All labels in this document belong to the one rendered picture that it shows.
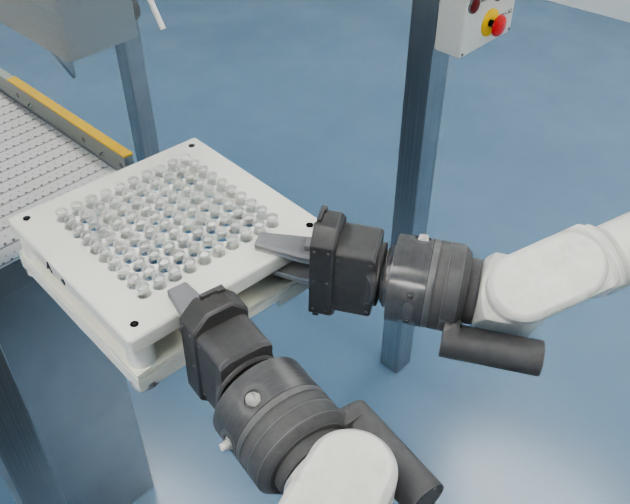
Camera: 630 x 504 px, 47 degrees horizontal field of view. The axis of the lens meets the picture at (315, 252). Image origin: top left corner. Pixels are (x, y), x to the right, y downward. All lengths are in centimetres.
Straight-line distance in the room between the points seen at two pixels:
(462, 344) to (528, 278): 9
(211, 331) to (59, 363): 82
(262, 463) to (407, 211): 116
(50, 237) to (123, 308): 14
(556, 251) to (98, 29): 61
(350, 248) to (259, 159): 215
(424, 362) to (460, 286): 140
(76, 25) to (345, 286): 48
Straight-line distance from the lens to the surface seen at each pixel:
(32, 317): 133
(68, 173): 116
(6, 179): 118
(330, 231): 69
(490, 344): 71
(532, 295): 68
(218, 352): 61
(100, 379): 151
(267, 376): 59
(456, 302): 69
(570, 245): 70
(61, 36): 97
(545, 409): 205
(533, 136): 308
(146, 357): 70
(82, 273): 75
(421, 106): 152
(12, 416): 113
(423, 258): 69
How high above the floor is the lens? 157
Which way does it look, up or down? 41 degrees down
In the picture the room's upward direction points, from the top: straight up
